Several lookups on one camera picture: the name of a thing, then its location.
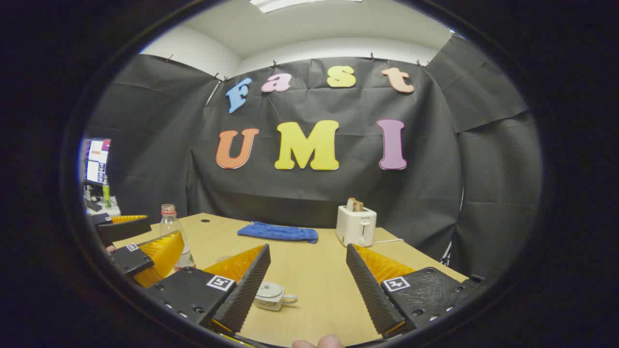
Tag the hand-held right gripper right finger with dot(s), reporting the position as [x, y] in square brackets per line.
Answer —
[370, 295]

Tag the clear plastic water bottle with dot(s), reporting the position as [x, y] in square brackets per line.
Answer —
[169, 224]

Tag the blue towel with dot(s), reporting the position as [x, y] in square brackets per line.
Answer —
[278, 232]

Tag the computer monitor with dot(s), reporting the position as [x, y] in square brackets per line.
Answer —
[97, 162]

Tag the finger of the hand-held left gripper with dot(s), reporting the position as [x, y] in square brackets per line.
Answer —
[123, 231]
[130, 261]

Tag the black backdrop cloth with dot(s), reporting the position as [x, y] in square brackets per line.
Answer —
[338, 193]

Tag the white toaster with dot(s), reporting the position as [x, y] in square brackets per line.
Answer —
[355, 227]

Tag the white side desk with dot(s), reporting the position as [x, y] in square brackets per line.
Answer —
[110, 210]

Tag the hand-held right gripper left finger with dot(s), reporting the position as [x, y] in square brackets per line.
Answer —
[244, 295]

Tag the white teacup lid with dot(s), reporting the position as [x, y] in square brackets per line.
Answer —
[269, 290]

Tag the toast slice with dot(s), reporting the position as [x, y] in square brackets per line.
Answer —
[355, 204]

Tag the green bottle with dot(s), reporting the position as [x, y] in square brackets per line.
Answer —
[106, 193]

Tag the white ceramic teacup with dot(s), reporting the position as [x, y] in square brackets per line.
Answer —
[270, 302]

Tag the ceiling light panel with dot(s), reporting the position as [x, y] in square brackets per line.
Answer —
[300, 3]

